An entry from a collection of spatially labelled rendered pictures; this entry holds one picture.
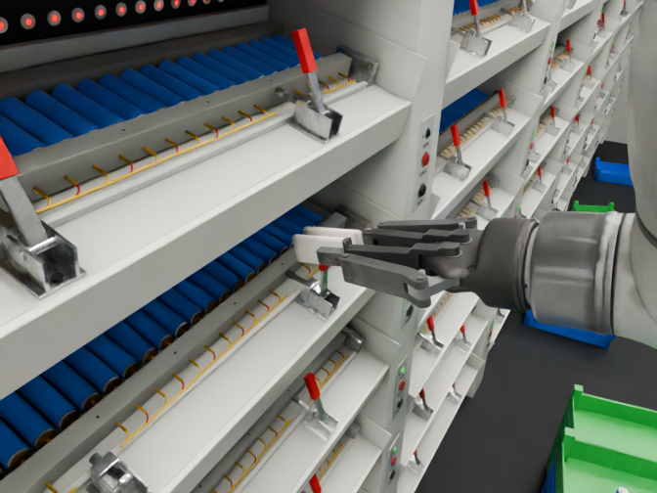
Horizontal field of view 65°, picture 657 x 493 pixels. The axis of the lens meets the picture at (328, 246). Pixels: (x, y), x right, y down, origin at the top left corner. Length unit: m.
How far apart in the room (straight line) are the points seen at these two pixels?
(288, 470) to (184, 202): 0.41
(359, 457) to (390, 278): 0.55
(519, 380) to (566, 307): 1.52
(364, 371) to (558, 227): 0.46
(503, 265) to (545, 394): 1.50
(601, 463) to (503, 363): 0.81
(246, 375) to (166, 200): 0.21
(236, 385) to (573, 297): 0.30
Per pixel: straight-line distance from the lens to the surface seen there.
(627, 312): 0.39
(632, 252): 0.38
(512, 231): 0.42
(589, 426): 1.50
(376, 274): 0.44
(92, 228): 0.34
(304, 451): 0.70
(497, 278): 0.41
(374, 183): 0.66
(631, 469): 1.22
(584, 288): 0.39
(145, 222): 0.34
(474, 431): 1.72
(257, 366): 0.51
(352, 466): 0.93
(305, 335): 0.55
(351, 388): 0.76
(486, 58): 0.86
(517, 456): 1.70
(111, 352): 0.49
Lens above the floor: 1.30
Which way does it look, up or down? 31 degrees down
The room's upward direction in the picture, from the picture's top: straight up
